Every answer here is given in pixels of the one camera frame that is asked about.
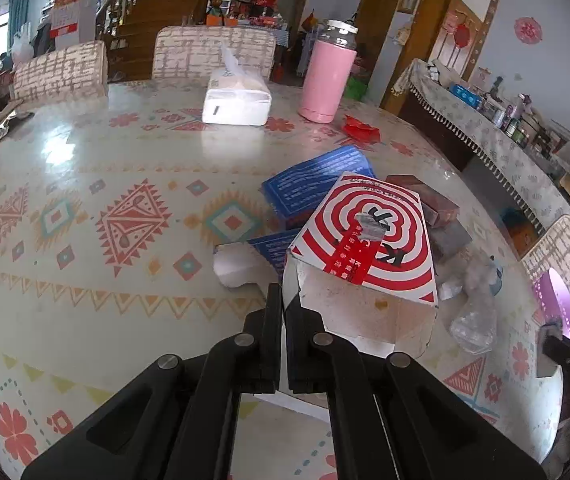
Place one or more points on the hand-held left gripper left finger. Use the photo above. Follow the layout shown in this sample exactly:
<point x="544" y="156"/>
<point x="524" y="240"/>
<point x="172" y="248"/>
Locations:
<point x="270" y="340"/>

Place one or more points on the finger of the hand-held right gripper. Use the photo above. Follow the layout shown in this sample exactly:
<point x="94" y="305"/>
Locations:
<point x="547" y="352"/>

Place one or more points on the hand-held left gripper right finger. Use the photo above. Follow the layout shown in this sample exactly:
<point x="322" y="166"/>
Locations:
<point x="300" y="350"/>

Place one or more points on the red white spiral cardboard box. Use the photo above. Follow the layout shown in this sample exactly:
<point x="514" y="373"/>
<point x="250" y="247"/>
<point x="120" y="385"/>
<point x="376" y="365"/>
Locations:
<point x="380" y="240"/>

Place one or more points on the purple round box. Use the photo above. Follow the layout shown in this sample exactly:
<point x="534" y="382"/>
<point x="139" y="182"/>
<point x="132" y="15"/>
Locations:
<point x="557" y="302"/>

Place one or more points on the clear plastic wrapper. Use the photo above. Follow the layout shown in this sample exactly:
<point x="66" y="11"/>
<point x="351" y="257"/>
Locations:
<point x="475" y="310"/>

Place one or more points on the open blue cardboard box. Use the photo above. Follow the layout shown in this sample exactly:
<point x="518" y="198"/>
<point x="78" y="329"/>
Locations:
<point x="275" y="247"/>

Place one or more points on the brown cardboard box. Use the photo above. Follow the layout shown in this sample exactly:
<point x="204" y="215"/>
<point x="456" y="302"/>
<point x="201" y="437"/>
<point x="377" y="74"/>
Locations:
<point x="422" y="195"/>

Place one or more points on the sideboard with floral cloth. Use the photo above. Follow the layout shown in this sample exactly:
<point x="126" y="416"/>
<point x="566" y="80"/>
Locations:
<point x="495" y="135"/>

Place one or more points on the red crumpled wrapper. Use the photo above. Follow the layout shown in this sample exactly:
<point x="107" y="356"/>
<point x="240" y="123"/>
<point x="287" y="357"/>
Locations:
<point x="360" y="127"/>

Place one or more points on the white tissue pack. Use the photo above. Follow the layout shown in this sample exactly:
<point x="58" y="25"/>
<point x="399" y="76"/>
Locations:
<point x="237" y="100"/>

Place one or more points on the green plastic bag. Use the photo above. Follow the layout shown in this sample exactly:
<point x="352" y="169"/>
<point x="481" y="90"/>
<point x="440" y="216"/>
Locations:
<point x="355" y="89"/>

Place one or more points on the pink tumbler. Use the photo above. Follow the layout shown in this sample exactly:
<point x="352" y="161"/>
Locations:
<point x="327" y="75"/>

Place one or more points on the patterned chair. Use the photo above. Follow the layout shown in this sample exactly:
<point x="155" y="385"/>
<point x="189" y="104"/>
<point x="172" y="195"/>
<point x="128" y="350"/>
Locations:
<point x="215" y="52"/>
<point x="60" y="72"/>

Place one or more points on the pile of gift boxes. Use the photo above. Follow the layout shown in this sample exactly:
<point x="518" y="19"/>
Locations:
<point x="247" y="7"/>

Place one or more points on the wooden door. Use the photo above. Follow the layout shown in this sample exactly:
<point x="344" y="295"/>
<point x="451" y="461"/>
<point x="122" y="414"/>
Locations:
<point x="460" y="25"/>

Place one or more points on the foil snack packet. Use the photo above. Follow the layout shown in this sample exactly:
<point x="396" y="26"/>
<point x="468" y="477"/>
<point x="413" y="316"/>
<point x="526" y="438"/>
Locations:
<point x="2" y="127"/>

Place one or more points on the wooden staircase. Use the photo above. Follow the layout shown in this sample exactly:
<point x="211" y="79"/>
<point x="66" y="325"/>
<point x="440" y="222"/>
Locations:
<point x="160" y="5"/>

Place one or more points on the white plastic bag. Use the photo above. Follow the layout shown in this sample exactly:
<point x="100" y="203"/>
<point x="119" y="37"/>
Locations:
<point x="22" y="45"/>

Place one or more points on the blue curtain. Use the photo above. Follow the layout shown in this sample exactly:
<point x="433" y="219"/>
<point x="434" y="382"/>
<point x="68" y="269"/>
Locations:
<point x="19" y="15"/>

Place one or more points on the red paper wall decoration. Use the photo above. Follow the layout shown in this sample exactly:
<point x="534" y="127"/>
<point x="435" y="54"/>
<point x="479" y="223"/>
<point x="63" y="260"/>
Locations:
<point x="527" y="30"/>

